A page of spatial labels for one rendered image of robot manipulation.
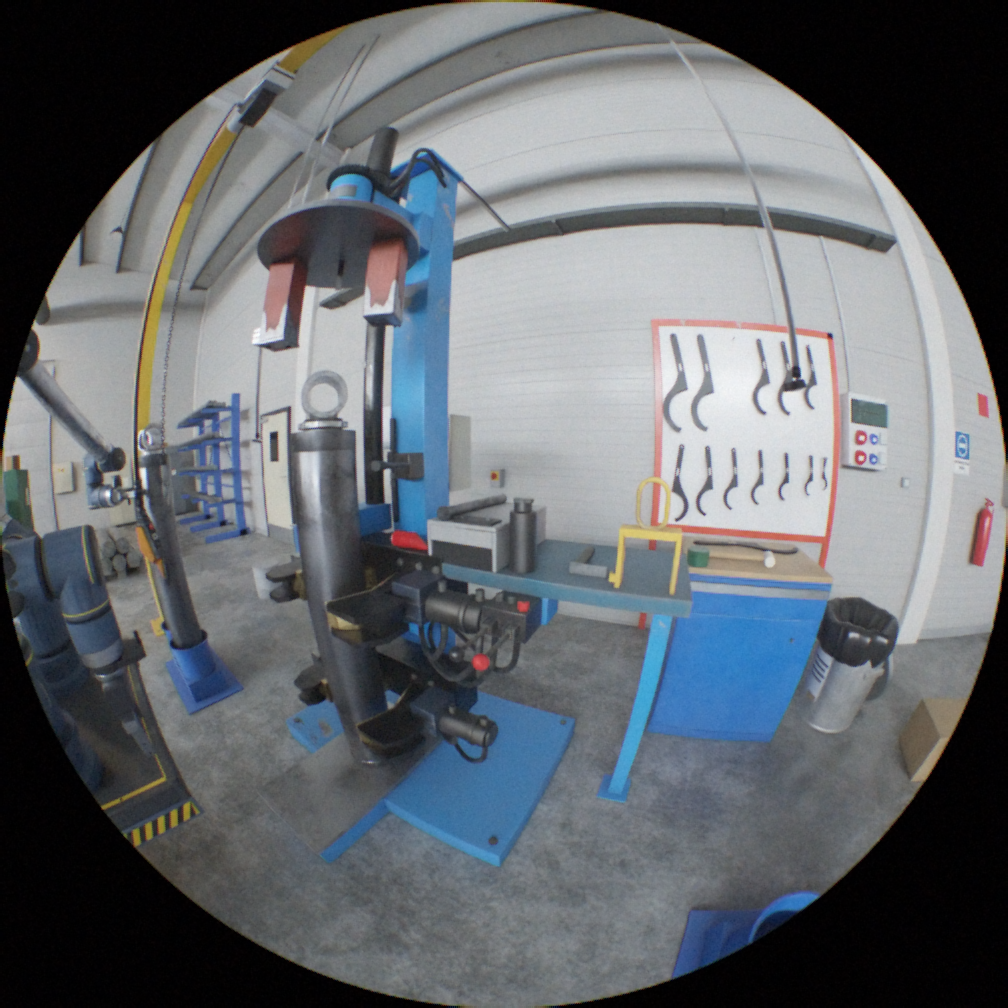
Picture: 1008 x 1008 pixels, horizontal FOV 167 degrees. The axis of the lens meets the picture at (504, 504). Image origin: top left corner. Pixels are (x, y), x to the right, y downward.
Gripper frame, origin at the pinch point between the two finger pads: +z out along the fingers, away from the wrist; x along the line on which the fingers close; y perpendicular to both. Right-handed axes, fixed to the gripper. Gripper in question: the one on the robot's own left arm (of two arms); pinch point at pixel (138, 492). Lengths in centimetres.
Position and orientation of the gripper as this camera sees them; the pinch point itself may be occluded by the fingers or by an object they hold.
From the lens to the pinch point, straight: 181.8
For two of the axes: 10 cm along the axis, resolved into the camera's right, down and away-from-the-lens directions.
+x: 3.2, 1.5, -9.4
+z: 9.5, -0.5, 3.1
